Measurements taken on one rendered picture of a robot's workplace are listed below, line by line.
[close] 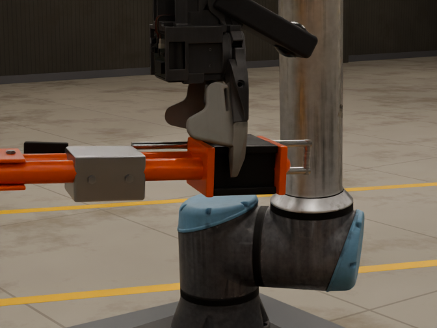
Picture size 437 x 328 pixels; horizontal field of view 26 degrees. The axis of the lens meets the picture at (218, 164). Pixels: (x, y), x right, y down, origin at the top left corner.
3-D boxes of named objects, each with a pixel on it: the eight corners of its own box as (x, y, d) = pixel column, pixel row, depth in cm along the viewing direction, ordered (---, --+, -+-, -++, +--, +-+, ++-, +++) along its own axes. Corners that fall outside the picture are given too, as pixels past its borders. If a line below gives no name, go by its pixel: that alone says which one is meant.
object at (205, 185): (206, 198, 93) (207, 147, 92) (185, 183, 100) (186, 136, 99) (285, 195, 95) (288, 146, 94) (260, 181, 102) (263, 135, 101)
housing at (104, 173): (74, 204, 90) (75, 157, 89) (63, 189, 96) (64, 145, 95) (146, 201, 92) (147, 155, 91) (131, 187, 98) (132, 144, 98)
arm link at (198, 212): (190, 268, 189) (188, 183, 184) (276, 273, 185) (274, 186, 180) (169, 297, 174) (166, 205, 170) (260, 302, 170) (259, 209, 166)
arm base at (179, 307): (154, 327, 185) (152, 279, 183) (237, 306, 195) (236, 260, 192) (201, 363, 169) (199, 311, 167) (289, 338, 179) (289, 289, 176)
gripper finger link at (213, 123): (186, 179, 92) (177, 88, 94) (245, 176, 94) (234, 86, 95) (194, 173, 89) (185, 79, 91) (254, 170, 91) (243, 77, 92)
